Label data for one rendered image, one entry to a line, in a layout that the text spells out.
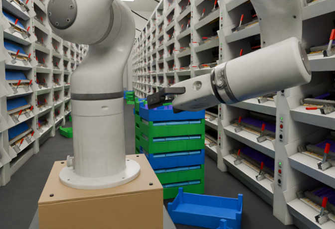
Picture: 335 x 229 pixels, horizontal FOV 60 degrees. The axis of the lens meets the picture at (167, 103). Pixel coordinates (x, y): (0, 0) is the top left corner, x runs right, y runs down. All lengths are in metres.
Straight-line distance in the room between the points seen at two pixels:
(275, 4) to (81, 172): 0.52
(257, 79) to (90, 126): 0.36
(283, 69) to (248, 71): 0.06
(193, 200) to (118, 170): 0.83
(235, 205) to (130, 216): 0.87
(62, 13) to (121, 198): 0.38
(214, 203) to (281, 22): 1.02
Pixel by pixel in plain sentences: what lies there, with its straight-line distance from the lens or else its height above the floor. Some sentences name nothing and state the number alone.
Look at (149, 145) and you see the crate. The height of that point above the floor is 0.28.
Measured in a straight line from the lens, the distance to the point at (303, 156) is 1.28.
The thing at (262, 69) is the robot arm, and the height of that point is 0.62.
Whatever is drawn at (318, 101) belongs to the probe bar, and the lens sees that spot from 1.20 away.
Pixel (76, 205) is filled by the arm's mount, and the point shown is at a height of 0.36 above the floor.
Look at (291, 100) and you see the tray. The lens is 1.26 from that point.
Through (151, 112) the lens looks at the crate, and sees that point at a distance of 1.40.
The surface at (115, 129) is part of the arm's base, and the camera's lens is 0.66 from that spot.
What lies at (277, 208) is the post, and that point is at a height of 0.04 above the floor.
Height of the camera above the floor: 0.61
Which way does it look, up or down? 5 degrees down
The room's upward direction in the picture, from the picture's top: straight up
